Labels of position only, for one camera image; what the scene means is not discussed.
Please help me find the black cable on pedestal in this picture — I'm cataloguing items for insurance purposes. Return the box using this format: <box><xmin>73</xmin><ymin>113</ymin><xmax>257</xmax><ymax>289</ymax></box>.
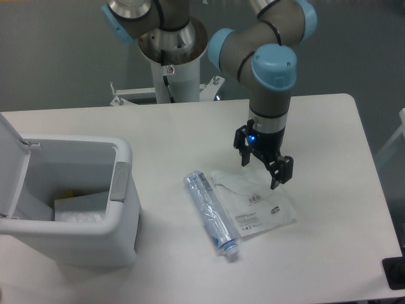
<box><xmin>160</xmin><ymin>49</ymin><xmax>177</xmax><ymax>104</ymax></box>

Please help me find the crushed clear plastic bottle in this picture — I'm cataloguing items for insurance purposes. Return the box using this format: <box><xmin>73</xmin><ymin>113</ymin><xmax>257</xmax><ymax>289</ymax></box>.
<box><xmin>184</xmin><ymin>170</ymin><xmax>239</xmax><ymax>262</ymax></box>

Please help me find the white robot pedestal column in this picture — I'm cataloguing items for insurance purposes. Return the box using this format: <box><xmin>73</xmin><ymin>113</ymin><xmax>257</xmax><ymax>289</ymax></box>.
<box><xmin>138</xmin><ymin>16</ymin><xmax>208</xmax><ymax>99</ymax></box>

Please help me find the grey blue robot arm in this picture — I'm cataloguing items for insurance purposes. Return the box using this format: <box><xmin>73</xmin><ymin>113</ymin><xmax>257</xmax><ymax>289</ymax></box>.
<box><xmin>101</xmin><ymin>1</ymin><xmax>318</xmax><ymax>188</ymax></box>

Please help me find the white trash can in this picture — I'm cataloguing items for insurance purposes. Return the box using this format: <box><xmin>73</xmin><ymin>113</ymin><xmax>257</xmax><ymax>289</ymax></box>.
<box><xmin>1</xmin><ymin>132</ymin><xmax>140</xmax><ymax>267</ymax></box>

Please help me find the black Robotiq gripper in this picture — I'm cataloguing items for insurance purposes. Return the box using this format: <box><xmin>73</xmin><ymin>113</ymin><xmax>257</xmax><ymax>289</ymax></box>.
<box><xmin>234</xmin><ymin>125</ymin><xmax>294</xmax><ymax>189</ymax></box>

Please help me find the white frame at right edge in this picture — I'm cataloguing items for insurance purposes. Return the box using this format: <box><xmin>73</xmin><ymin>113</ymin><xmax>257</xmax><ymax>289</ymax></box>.
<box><xmin>375</xmin><ymin>108</ymin><xmax>404</xmax><ymax>170</ymax></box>

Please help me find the black device at table edge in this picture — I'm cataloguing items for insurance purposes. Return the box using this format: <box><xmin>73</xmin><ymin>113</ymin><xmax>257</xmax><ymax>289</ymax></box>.
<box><xmin>382</xmin><ymin>256</ymin><xmax>404</xmax><ymax>290</ymax></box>

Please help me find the white trash can lid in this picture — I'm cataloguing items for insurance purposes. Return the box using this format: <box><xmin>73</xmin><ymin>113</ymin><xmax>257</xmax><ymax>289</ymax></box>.
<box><xmin>1</xmin><ymin>115</ymin><xmax>30</xmax><ymax>217</ymax></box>

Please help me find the white plastic packaging bag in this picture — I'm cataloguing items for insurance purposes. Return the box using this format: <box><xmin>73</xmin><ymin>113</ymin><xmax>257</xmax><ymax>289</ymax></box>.
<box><xmin>211</xmin><ymin>167</ymin><xmax>297</xmax><ymax>238</ymax></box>

